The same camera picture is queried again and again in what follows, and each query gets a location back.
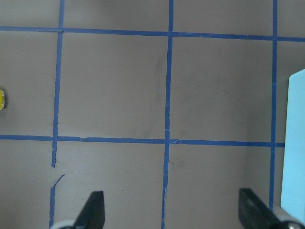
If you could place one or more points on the yellow beetle toy car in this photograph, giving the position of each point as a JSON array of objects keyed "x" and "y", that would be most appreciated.
[{"x": 2, "y": 99}]

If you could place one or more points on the light blue plastic bin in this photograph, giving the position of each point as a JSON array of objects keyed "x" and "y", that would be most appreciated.
[{"x": 293, "y": 183}]

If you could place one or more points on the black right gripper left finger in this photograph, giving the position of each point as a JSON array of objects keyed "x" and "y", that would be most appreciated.
[{"x": 92, "y": 215}]

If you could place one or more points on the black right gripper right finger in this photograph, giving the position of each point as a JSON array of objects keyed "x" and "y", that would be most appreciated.
[{"x": 253, "y": 213}]

